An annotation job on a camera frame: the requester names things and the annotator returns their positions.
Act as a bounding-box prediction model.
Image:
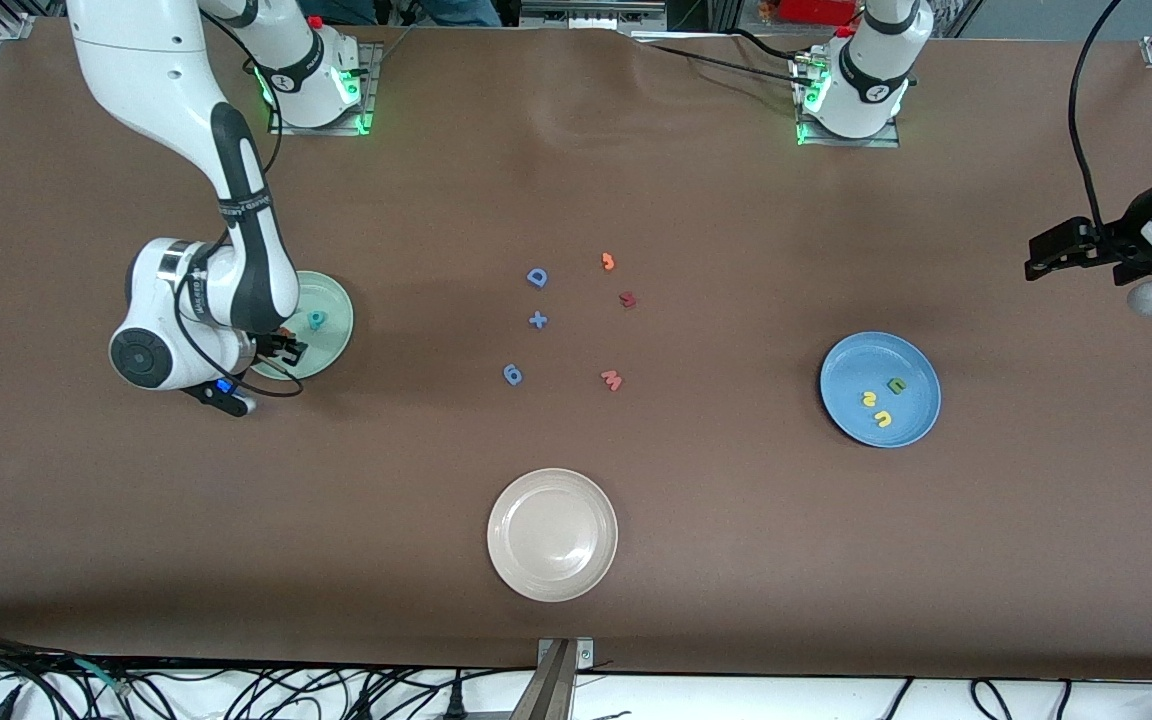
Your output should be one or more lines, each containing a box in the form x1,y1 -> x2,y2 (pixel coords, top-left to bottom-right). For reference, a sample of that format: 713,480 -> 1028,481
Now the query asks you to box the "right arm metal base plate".
268,40 -> 382,137

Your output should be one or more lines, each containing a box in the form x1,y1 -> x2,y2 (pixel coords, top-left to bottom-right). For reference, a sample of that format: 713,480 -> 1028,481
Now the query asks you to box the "aluminium profile post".
508,640 -> 577,720

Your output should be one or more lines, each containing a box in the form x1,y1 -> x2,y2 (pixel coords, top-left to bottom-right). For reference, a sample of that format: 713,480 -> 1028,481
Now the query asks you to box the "thin black cable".
631,38 -> 817,91
729,26 -> 809,65

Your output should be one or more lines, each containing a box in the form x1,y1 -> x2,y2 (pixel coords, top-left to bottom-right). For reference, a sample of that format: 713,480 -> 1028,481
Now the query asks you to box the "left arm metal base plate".
794,55 -> 903,150

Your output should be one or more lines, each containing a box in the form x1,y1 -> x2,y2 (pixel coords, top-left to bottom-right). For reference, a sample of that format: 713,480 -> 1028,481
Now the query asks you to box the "teal cable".
74,657 -> 129,693

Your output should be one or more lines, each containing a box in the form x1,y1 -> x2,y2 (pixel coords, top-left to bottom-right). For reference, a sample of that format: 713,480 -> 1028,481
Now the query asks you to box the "red box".
776,0 -> 862,27

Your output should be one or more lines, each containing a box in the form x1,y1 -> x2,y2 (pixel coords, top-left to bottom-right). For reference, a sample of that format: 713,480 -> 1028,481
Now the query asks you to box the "person in blue jeans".
321,0 -> 502,27

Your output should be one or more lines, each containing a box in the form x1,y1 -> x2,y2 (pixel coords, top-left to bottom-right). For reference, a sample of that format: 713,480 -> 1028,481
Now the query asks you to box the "brown table cover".
0,18 -> 1152,683

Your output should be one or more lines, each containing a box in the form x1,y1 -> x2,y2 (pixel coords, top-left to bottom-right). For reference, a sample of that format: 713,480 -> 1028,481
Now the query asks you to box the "beige plate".
487,468 -> 619,603

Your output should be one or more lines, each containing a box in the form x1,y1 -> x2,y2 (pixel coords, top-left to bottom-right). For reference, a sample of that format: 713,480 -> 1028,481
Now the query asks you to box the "grey metal rack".
519,0 -> 669,33

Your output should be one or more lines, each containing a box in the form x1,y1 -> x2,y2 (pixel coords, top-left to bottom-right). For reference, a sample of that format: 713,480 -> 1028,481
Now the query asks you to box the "metal corner bracket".
536,637 -> 596,673

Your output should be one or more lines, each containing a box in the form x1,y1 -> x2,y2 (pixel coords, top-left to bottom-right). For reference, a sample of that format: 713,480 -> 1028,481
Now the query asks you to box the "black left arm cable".
1068,0 -> 1127,233

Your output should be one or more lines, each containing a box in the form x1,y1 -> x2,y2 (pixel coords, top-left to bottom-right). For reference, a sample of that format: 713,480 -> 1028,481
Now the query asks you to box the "blue plate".
819,331 -> 942,449

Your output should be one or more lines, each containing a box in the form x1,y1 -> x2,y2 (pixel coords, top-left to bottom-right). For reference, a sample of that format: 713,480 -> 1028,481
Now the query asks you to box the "green plate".
251,270 -> 355,382

